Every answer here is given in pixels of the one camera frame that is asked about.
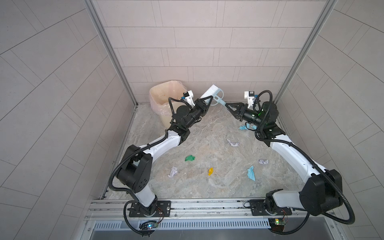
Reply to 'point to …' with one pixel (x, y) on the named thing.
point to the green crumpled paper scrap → (190, 157)
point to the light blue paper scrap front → (251, 173)
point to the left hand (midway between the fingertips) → (217, 96)
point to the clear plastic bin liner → (159, 95)
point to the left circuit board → (148, 224)
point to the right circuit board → (277, 224)
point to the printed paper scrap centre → (233, 143)
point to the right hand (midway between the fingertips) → (225, 108)
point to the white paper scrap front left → (173, 172)
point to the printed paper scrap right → (263, 162)
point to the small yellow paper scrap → (210, 171)
